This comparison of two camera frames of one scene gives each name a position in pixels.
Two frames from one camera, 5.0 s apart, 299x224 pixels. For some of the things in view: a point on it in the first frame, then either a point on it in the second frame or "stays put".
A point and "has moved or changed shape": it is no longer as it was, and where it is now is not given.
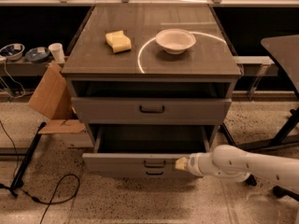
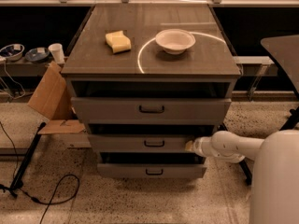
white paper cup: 57,51 stays put
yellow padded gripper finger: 181,162 to 189,146
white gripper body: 193,163 to 198,147
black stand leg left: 19,182 stays put
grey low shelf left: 23,66 stays put
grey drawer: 145,147 has moved or changed shape
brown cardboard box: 53,99 stays put
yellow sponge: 119,41 stays put
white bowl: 175,41 stays put
